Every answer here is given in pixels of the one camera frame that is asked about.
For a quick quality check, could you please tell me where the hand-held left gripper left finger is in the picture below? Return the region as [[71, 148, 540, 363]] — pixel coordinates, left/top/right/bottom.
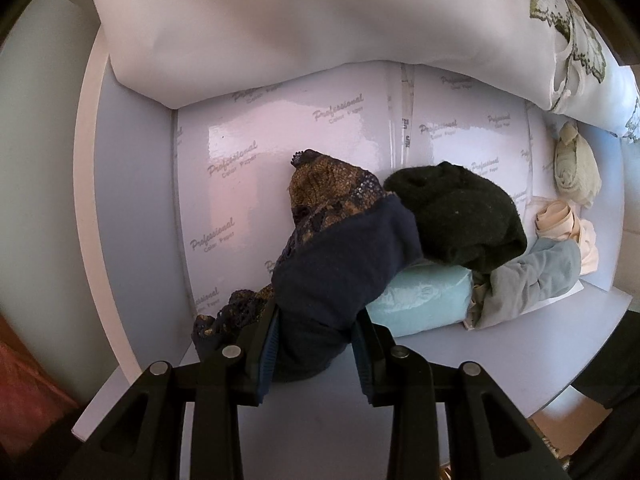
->
[[72, 305, 281, 480]]

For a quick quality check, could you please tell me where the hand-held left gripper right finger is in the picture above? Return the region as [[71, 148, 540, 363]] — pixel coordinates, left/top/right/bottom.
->
[[350, 307, 571, 480]]

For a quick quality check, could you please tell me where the light blue packaged cloth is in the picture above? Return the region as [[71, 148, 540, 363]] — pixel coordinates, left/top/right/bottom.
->
[[367, 262, 473, 338]]

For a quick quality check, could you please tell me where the navy cloth with lace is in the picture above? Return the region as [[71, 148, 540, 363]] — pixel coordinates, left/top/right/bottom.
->
[[191, 149, 425, 383]]

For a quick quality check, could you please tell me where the black sock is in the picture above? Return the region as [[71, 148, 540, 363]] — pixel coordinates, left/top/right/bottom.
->
[[384, 161, 528, 273]]

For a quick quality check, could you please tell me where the pale green cloth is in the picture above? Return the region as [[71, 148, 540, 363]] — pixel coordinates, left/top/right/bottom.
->
[[554, 121, 602, 207]]

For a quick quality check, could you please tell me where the grey blue cloth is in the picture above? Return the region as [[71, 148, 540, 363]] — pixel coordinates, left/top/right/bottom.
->
[[472, 240, 583, 331]]

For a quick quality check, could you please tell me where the cream cloth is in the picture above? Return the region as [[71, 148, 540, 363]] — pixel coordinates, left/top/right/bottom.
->
[[535, 199, 599, 276]]

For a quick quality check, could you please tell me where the person's black trouser leg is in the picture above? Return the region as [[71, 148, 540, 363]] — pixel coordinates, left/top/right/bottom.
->
[[570, 305, 640, 480]]

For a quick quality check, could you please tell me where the folded floral white cloth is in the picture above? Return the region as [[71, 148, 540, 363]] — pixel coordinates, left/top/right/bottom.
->
[[85, 0, 640, 138]]

